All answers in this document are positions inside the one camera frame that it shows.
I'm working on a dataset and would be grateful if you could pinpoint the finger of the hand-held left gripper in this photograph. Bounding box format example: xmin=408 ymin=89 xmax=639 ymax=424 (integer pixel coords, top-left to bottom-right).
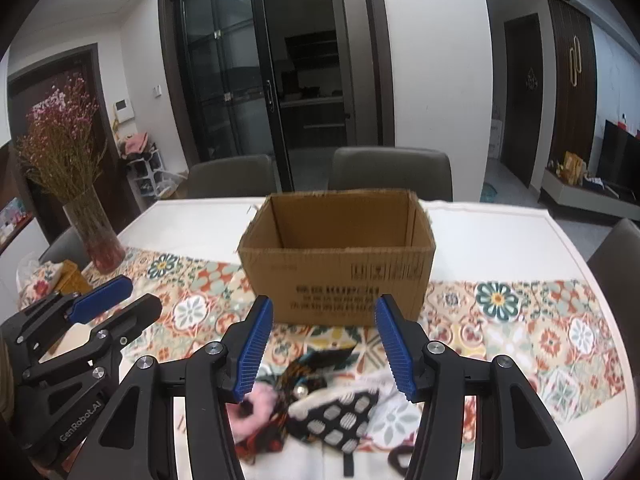
xmin=20 ymin=294 xmax=164 ymax=387
xmin=0 ymin=275 xmax=134 ymax=357

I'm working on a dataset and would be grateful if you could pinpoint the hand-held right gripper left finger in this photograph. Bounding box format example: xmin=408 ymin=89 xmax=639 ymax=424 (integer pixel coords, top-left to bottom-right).
xmin=82 ymin=295 xmax=275 ymax=480

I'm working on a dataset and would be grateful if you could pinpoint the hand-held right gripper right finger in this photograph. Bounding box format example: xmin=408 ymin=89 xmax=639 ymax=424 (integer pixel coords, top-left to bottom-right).
xmin=374 ymin=294 xmax=586 ymax=480

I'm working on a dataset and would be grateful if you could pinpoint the pink plush scrunchie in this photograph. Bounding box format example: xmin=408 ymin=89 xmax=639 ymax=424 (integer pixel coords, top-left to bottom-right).
xmin=227 ymin=385 xmax=281 ymax=443

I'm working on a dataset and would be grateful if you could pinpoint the black patterned scarf scrunchie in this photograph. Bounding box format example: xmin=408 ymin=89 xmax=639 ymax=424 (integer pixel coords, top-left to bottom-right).
xmin=240 ymin=340 xmax=363 ymax=461

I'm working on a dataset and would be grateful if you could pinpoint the black polka-dot pouch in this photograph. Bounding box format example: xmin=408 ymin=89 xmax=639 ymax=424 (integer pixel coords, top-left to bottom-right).
xmin=287 ymin=387 xmax=382 ymax=478

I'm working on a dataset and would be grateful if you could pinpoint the brown cardboard box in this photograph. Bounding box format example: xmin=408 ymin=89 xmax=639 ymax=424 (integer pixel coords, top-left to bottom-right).
xmin=236 ymin=189 xmax=437 ymax=328

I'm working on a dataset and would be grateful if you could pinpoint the grey dining chair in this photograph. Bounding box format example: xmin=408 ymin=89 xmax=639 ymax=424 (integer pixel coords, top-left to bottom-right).
xmin=587 ymin=218 xmax=640 ymax=311
xmin=186 ymin=155 xmax=277 ymax=200
xmin=327 ymin=146 xmax=453 ymax=202
xmin=39 ymin=227 xmax=91 ymax=266

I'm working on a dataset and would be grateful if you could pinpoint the glass vase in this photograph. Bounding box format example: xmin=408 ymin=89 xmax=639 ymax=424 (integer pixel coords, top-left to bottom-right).
xmin=62 ymin=187 xmax=127 ymax=276

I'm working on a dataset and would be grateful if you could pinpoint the floral cloth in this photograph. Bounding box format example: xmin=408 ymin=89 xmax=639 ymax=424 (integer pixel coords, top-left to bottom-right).
xmin=17 ymin=258 xmax=66 ymax=306

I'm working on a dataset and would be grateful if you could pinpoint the black band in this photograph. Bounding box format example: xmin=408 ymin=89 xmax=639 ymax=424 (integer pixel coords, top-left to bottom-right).
xmin=386 ymin=446 xmax=414 ymax=474

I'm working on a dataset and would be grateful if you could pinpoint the white patterned tablecloth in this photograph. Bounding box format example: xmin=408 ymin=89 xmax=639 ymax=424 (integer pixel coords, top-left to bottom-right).
xmin=17 ymin=197 xmax=638 ymax=480

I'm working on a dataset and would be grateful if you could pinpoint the white shoe rack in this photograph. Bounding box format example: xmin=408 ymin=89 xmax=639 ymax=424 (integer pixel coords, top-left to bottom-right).
xmin=125 ymin=145 xmax=168 ymax=198

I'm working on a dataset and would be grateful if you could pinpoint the pink bag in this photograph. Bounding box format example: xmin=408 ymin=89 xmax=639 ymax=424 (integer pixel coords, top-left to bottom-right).
xmin=120 ymin=132 xmax=151 ymax=156

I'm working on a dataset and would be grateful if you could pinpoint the dried flower bouquet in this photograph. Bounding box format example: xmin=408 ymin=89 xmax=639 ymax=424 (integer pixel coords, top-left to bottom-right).
xmin=15 ymin=77 xmax=108 ymax=206

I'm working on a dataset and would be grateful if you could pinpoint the white television cabinet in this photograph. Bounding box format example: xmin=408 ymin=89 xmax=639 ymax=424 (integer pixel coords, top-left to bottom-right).
xmin=541 ymin=167 xmax=640 ymax=221

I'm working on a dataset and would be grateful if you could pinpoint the dark glass sliding door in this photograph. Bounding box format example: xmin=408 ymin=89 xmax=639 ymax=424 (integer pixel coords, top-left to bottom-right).
xmin=159 ymin=0 xmax=392 ymax=191

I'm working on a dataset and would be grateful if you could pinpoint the yellow bag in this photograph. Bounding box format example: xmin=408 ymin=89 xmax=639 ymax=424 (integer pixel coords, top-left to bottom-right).
xmin=557 ymin=152 xmax=586 ymax=183

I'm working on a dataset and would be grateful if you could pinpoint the dark door with ornament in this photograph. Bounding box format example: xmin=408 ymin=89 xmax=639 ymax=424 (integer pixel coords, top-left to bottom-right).
xmin=502 ymin=12 xmax=547 ymax=188

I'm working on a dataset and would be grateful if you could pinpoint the black television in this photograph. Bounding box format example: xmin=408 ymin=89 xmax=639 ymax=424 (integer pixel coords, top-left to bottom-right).
xmin=597 ymin=120 xmax=640 ymax=196

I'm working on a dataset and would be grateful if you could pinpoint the wooden door with gold handles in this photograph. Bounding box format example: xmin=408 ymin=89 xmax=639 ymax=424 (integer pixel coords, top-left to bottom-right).
xmin=545 ymin=0 xmax=601 ymax=196

